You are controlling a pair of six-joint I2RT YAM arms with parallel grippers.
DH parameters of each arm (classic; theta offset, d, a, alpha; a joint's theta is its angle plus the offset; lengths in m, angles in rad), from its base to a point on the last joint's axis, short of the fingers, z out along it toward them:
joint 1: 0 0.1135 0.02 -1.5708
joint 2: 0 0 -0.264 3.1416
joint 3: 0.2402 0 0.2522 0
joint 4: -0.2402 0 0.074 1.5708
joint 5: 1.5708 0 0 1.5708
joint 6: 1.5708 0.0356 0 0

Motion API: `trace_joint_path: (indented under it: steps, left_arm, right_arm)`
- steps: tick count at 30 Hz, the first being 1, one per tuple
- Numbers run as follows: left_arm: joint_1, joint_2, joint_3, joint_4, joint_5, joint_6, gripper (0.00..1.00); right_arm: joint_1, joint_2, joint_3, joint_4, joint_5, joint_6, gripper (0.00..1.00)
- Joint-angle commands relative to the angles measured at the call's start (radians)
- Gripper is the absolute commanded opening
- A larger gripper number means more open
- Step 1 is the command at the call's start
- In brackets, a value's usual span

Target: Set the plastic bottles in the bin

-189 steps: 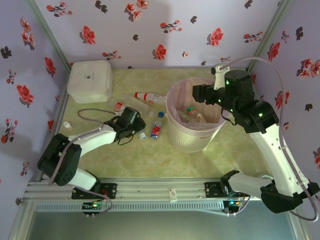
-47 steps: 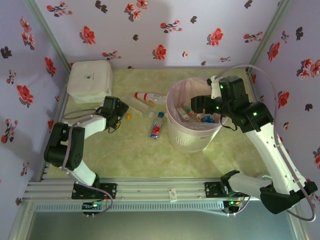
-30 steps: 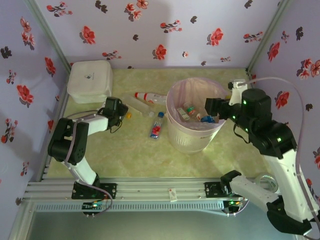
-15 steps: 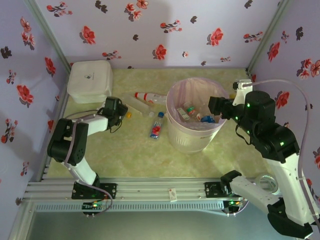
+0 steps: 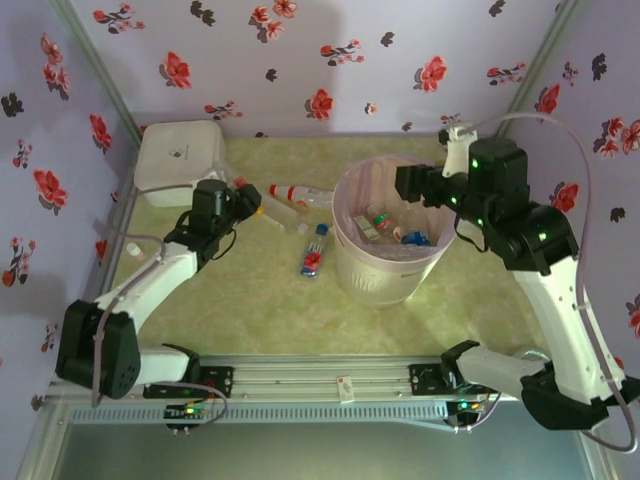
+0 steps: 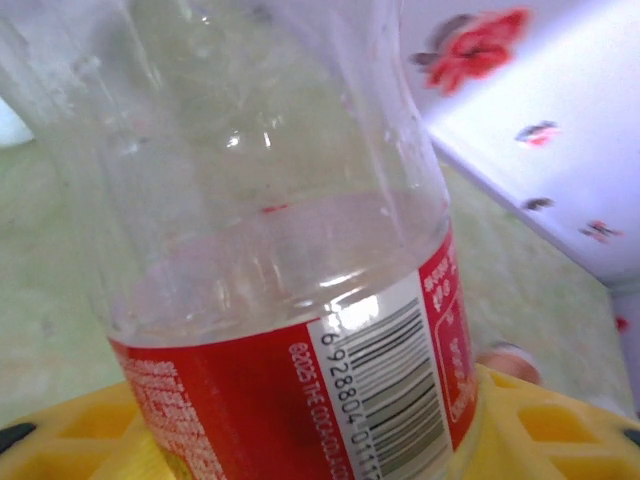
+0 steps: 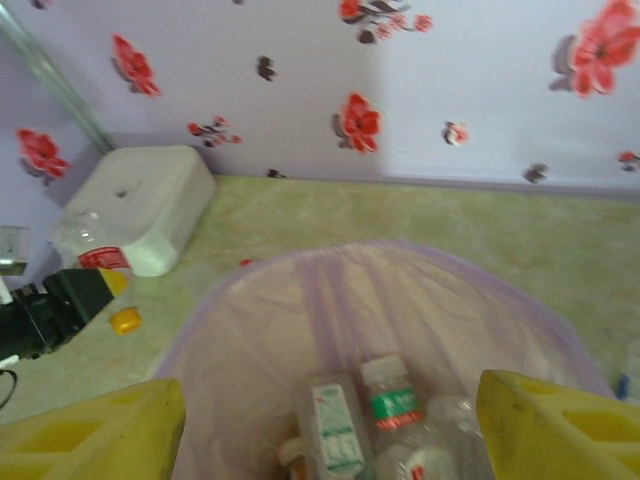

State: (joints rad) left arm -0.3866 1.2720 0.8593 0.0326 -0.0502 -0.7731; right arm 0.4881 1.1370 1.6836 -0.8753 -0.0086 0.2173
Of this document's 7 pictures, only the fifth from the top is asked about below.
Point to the clear bottle orange label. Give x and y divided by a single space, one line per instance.
398 232

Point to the white tag red mark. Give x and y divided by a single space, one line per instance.
345 392

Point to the red label tan cap bottle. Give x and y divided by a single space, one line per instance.
240 181

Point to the clear bottle green white label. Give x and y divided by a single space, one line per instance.
382 217

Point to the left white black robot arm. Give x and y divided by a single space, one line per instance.
150 285

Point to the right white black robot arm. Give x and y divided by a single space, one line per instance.
560 310

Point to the green circuit board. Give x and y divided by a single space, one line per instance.
462 406
180 411

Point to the pink plastic bin liner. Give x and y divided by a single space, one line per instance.
350 190

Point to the blue cap flower label bottle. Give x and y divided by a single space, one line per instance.
312 255

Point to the white square lidded container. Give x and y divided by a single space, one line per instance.
170 155

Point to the aluminium frame bar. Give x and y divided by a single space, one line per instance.
42 445
595 465

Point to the clear tape roll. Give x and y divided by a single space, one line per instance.
532 352

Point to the aluminium corner post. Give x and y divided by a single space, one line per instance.
545 50
95 60

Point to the clear bottle red cap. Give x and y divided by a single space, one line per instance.
287 191

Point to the long clear square bottle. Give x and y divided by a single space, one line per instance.
285 217

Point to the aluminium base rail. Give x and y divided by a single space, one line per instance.
300 380

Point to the white plastic waste bin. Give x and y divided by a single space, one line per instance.
375 280

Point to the aluminium side rail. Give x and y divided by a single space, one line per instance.
112 240

